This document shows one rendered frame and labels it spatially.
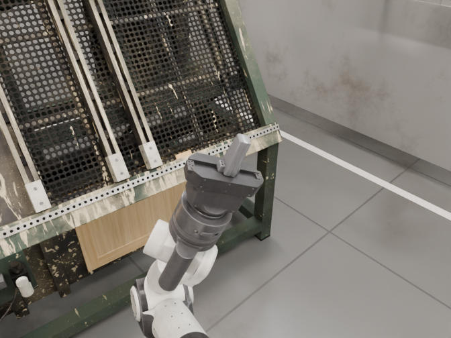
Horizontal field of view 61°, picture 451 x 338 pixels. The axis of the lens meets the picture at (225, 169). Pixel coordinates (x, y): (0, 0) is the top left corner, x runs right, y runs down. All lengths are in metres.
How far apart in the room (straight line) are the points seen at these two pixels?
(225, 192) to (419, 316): 2.18
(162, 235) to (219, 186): 0.17
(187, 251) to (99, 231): 1.62
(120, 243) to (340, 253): 1.45
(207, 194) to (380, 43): 3.39
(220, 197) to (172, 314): 0.35
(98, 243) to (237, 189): 1.76
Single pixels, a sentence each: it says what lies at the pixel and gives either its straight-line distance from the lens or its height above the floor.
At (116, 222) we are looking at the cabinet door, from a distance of 2.24.
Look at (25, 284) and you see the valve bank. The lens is 1.82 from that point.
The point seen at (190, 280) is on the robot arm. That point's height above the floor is 1.42.
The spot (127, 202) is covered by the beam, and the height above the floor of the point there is 0.82.
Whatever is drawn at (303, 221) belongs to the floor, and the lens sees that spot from 2.97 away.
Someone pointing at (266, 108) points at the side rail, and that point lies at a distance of 2.27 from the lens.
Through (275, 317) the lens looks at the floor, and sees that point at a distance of 2.41.
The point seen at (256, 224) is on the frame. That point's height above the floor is 0.18.
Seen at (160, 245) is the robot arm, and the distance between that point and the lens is 0.68.
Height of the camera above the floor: 2.00
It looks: 36 degrees down
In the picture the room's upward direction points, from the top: straight up
